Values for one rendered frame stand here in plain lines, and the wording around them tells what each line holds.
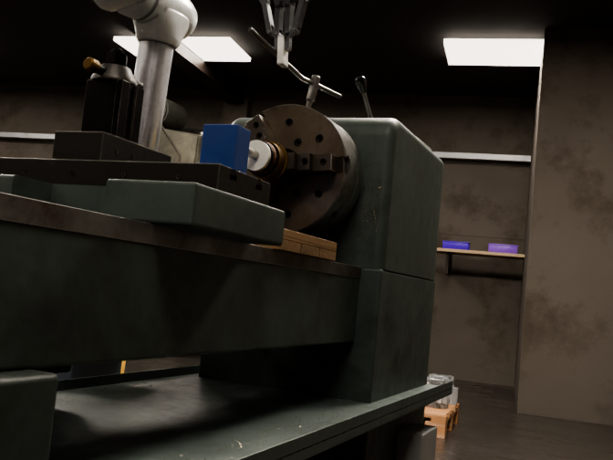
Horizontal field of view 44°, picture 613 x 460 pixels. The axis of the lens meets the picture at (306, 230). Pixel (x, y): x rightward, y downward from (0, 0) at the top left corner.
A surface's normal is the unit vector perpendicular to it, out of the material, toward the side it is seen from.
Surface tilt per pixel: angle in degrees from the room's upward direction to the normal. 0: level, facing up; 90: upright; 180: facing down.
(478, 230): 90
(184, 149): 90
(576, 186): 90
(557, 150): 90
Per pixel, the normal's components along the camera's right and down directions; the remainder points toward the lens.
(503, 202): -0.26, -0.10
